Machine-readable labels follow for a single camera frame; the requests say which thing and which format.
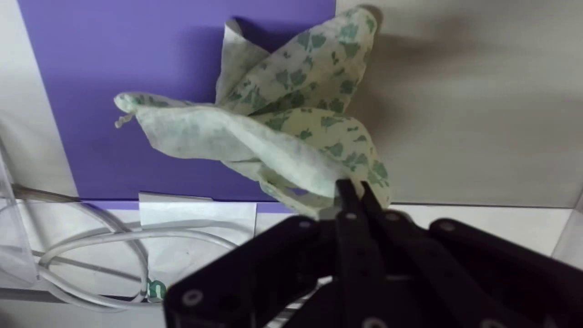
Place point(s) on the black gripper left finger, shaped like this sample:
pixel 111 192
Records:
pixel 360 270

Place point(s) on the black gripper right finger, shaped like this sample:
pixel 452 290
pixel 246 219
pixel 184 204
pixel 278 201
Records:
pixel 421 277

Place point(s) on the floral green patterned cloth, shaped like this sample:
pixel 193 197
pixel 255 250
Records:
pixel 278 117

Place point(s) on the clear acrylic left stand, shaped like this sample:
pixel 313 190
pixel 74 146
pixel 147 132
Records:
pixel 16 263

